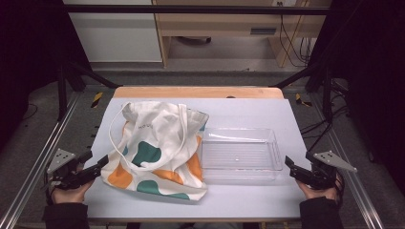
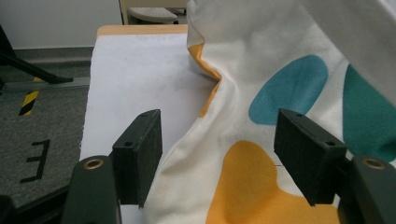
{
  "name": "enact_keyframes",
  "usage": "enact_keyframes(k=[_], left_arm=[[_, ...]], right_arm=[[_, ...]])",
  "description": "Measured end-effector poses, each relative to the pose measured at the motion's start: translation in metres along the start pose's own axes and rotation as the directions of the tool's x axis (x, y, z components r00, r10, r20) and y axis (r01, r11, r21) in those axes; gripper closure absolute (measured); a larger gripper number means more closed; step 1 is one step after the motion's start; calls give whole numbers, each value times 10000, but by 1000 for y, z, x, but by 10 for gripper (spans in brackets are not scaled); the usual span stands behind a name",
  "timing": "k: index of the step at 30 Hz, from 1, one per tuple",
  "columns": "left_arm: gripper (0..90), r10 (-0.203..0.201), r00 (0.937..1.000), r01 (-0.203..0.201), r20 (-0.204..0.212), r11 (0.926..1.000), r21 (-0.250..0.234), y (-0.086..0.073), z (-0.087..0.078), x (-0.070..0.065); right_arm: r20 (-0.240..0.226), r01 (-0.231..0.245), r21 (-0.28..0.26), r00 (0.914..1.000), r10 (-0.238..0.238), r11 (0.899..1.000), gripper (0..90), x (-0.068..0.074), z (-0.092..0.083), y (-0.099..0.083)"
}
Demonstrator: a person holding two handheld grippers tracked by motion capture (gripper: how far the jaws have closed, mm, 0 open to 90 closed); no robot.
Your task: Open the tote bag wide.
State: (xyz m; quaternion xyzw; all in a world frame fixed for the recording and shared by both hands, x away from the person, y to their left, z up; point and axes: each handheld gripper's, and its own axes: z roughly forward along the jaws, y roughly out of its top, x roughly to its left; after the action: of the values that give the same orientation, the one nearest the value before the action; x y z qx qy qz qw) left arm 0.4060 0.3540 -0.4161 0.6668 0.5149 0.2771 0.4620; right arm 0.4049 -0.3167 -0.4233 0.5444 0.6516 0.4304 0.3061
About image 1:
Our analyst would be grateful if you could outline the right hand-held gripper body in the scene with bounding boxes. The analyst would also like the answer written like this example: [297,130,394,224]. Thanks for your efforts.
[289,150,358,191]

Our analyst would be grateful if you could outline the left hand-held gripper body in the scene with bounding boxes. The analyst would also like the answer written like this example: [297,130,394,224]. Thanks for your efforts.
[44,148,103,191]

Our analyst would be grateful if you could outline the clear plastic tray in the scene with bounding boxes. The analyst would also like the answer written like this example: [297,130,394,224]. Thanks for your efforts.
[200,127,285,186]

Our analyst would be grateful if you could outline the white tote bag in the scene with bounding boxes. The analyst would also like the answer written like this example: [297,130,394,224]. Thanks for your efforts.
[100,100,210,202]

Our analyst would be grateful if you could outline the person's right hand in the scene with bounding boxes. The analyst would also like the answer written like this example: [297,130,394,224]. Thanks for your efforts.
[295,176,344,201]

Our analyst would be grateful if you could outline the person's left hand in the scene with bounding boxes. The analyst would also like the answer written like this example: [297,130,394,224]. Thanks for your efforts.
[51,180,96,205]

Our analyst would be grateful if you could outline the yellow and black tape strip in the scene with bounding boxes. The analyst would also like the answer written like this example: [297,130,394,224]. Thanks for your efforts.
[91,92,104,109]
[294,93,313,108]

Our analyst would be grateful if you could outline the pale lilac table mat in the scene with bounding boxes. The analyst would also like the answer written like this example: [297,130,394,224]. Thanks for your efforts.
[83,97,311,221]

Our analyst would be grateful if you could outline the black curtain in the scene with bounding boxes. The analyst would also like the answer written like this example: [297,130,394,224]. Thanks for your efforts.
[0,0,94,151]
[305,0,405,194]

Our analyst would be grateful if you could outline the white cabinet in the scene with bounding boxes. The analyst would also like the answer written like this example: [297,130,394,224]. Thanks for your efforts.
[62,0,163,63]

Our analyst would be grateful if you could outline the wooden desk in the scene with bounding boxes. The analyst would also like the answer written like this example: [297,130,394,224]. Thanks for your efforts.
[152,0,332,69]

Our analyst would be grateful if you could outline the aluminium rail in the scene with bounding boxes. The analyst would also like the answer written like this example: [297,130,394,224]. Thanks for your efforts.
[309,92,387,229]
[0,92,81,229]

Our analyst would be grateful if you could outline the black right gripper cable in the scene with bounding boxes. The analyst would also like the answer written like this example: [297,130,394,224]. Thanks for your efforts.
[333,173,346,208]

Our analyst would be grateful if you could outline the black floor cables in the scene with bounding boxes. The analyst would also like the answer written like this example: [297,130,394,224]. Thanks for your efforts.
[299,79,351,153]

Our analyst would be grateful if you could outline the thin black floor cable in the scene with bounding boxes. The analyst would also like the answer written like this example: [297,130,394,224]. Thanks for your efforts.
[20,102,39,121]

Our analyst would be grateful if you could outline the black slanted frame strut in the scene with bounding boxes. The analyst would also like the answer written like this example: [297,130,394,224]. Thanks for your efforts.
[56,60,120,122]
[270,61,334,122]

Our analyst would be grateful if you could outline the black hanging cables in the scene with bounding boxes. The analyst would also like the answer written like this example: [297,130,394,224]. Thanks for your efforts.
[277,1,315,68]

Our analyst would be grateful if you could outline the grey drawer handle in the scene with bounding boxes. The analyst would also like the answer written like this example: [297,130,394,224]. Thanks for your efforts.
[249,27,278,35]

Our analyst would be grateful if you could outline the black horizontal frame bar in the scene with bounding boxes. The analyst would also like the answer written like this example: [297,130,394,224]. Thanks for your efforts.
[63,4,330,16]

